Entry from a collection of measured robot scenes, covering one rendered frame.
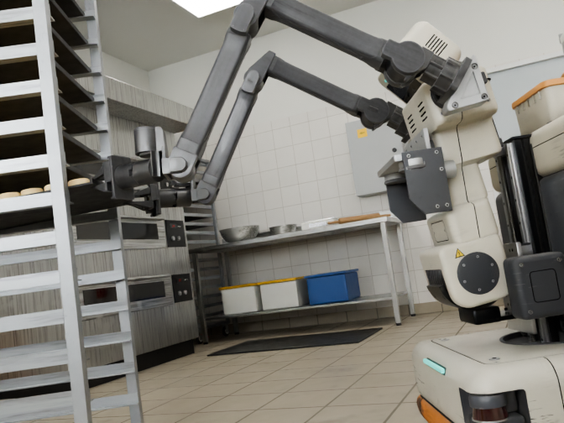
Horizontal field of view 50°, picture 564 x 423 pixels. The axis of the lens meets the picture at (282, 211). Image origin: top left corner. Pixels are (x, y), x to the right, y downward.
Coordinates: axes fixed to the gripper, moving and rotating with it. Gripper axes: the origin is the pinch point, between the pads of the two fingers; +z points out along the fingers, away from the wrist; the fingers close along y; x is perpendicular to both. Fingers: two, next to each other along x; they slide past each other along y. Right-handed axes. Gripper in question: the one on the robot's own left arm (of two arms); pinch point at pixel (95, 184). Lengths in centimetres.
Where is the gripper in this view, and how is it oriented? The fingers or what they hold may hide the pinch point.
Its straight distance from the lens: 151.1
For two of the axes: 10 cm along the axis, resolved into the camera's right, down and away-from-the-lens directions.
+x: -4.9, -0.3, -8.7
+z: -8.6, 1.5, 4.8
